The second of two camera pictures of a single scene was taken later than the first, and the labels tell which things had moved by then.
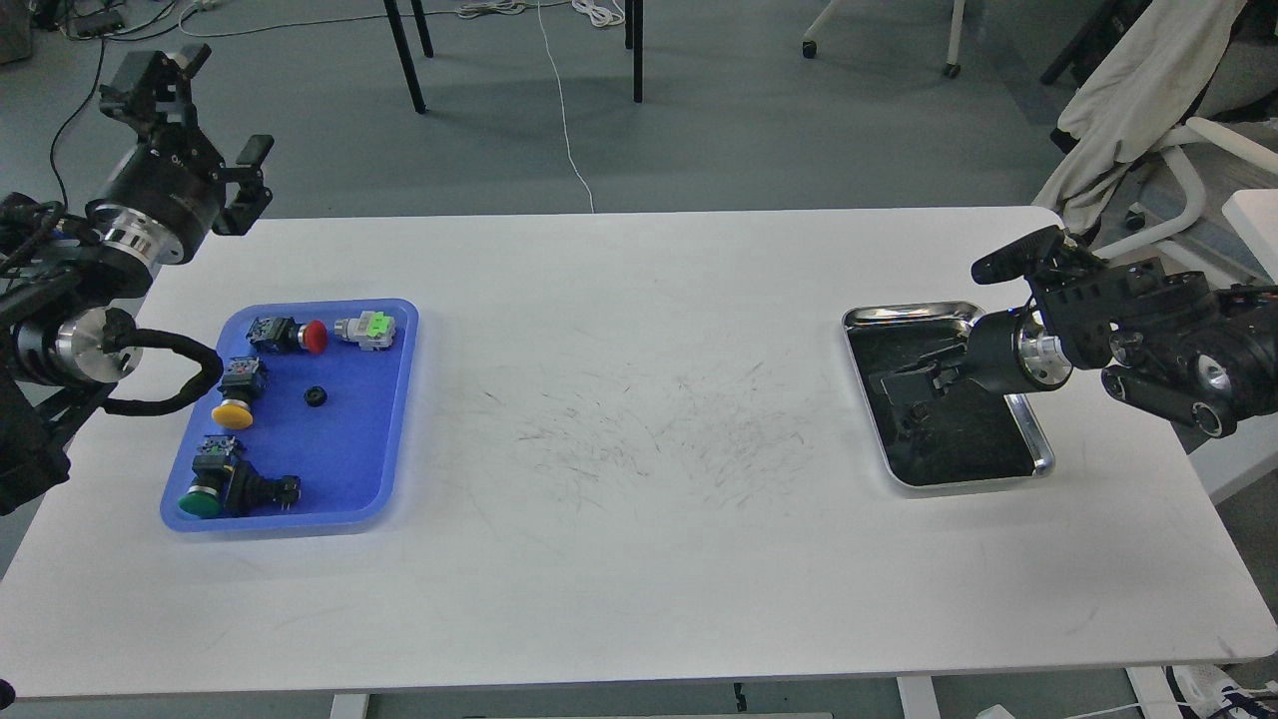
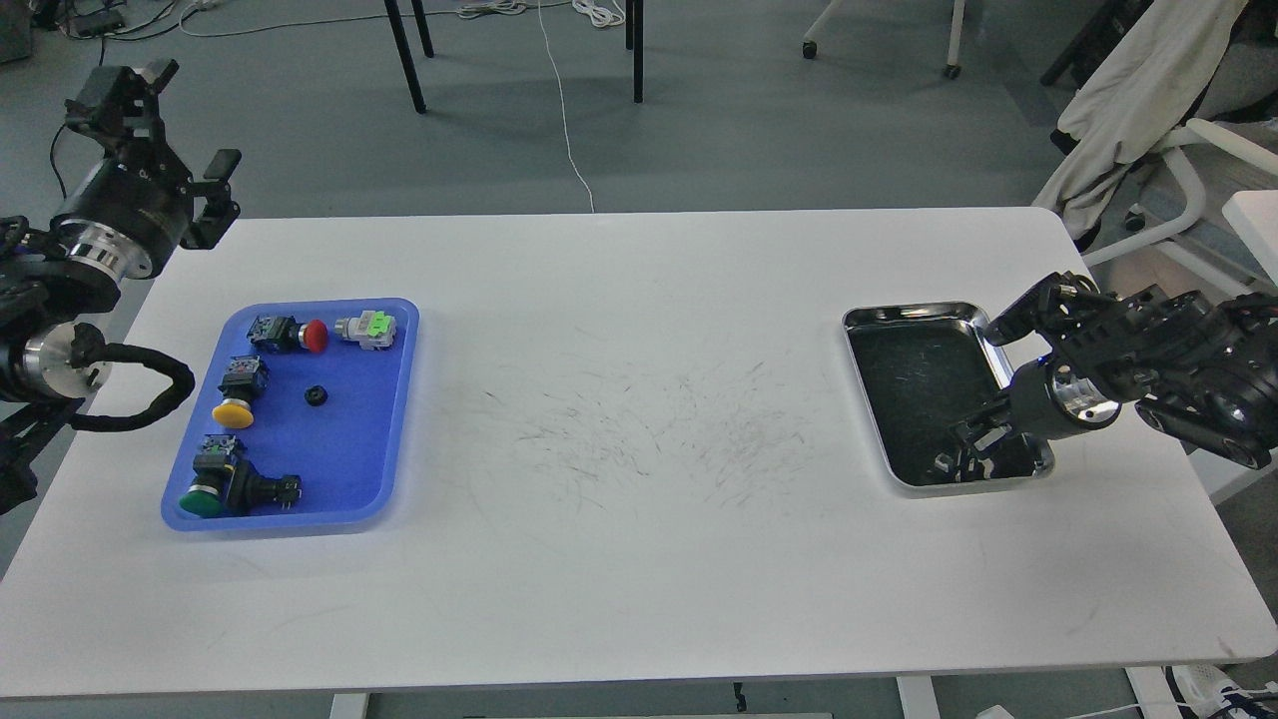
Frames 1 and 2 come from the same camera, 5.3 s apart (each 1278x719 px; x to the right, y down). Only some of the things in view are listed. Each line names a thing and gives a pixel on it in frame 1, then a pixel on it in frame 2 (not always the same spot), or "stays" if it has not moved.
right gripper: (1007, 352) to (1046, 401)
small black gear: (316, 396) stays
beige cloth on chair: (1163, 67) stays
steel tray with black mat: (965, 434) stays
